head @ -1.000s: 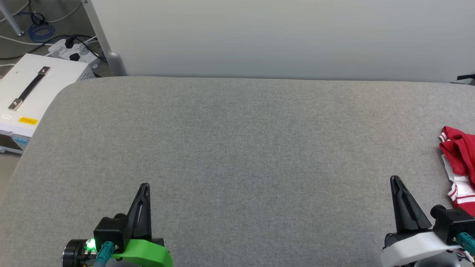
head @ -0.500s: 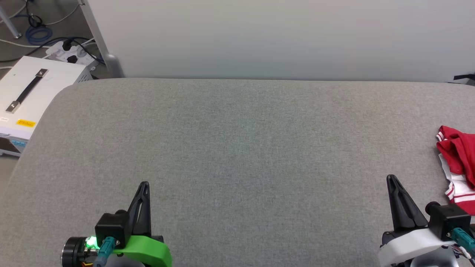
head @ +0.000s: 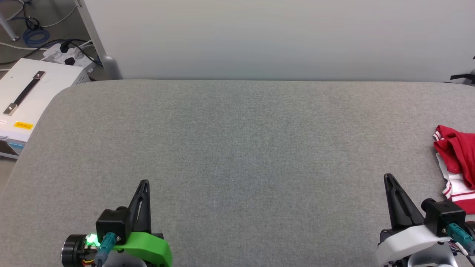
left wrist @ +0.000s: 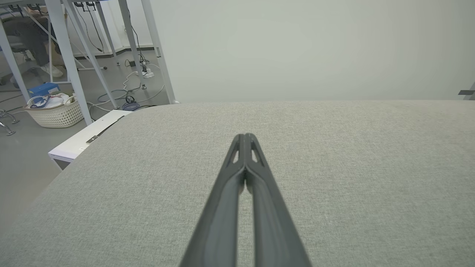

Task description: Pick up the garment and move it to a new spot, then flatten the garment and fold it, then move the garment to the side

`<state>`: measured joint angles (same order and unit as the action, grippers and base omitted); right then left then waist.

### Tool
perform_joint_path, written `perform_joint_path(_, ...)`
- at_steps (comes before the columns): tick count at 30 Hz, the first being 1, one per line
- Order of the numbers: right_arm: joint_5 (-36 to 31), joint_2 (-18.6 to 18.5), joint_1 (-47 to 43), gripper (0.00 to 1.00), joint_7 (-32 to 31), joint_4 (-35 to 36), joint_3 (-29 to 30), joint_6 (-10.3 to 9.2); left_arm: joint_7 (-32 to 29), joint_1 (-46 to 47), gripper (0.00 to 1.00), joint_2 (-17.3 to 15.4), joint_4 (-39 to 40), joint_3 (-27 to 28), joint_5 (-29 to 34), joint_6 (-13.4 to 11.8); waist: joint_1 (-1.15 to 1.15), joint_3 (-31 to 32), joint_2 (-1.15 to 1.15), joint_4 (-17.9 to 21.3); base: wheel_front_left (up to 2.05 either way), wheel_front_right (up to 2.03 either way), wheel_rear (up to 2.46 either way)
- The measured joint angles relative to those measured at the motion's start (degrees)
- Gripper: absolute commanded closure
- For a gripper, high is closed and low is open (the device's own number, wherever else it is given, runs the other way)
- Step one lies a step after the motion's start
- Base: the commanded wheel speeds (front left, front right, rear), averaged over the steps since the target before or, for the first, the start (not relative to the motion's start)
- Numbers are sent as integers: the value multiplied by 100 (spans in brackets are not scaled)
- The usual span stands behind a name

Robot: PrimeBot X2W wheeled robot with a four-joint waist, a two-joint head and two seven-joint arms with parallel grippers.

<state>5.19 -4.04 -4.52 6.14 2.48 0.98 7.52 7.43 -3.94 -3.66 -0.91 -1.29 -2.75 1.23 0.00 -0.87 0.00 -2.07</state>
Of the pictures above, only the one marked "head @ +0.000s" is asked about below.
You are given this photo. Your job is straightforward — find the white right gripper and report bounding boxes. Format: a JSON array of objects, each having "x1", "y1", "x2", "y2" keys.
[{"x1": 376, "y1": 173, "x2": 458, "y2": 267}]

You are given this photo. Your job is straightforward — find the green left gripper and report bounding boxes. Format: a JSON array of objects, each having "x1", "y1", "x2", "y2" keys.
[{"x1": 61, "y1": 180, "x2": 173, "y2": 267}]

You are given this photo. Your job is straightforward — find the red and white jersey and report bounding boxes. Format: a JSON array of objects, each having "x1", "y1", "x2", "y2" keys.
[{"x1": 433, "y1": 125, "x2": 475, "y2": 215}]

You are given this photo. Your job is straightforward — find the white equipment box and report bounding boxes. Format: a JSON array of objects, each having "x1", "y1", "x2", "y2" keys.
[{"x1": 0, "y1": 58, "x2": 92, "y2": 160}]

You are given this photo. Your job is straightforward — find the white power strip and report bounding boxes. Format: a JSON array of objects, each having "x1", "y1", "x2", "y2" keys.
[{"x1": 43, "y1": 42, "x2": 95, "y2": 68}]

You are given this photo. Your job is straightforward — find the white partition board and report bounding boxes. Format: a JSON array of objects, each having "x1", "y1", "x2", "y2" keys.
[{"x1": 82, "y1": 0, "x2": 475, "y2": 83}]

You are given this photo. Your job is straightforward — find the grey metal furniture leg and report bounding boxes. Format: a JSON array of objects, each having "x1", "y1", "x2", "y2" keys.
[{"x1": 0, "y1": 14, "x2": 19, "y2": 42}]

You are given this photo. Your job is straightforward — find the left teal connector black cable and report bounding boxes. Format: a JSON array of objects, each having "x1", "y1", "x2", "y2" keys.
[{"x1": 94, "y1": 233, "x2": 118, "y2": 267}]

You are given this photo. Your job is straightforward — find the teal connector black cable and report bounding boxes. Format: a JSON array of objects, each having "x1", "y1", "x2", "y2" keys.
[
  {"x1": 445, "y1": 224, "x2": 475, "y2": 267},
  {"x1": 94, "y1": 233, "x2": 118, "y2": 267}
]

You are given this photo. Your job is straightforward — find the right teal connector black cable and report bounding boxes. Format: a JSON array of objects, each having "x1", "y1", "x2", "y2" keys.
[{"x1": 445, "y1": 224, "x2": 475, "y2": 267}]

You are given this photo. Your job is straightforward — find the black strap handle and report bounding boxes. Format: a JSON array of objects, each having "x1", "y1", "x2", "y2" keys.
[{"x1": 3, "y1": 71, "x2": 47, "y2": 116}]

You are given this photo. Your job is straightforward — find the blue coiled cable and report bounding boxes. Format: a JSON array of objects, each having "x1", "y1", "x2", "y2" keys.
[{"x1": 23, "y1": 28, "x2": 51, "y2": 47}]

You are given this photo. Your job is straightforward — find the white floor cable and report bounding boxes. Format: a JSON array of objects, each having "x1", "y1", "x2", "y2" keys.
[{"x1": 40, "y1": 7, "x2": 78, "y2": 28}]

